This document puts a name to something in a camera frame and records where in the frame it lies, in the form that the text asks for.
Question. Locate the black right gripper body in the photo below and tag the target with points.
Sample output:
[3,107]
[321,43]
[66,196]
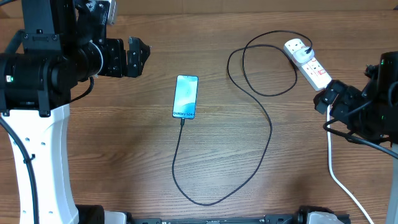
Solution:
[356,113]

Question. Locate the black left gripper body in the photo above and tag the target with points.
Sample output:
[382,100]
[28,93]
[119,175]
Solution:
[114,61]

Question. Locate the smartphone with blue-white screen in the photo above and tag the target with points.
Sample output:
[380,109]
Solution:
[185,99]

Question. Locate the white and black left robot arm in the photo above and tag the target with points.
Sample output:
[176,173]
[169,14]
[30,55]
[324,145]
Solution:
[63,43]

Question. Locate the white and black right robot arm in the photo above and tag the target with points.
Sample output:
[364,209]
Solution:
[366,117]

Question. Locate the white charger adapter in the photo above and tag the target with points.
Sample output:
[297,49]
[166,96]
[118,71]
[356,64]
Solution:
[303,55]

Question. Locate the white power strip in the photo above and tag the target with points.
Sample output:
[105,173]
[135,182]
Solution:
[313,71]

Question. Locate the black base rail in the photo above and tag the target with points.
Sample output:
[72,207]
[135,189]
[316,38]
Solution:
[304,214]

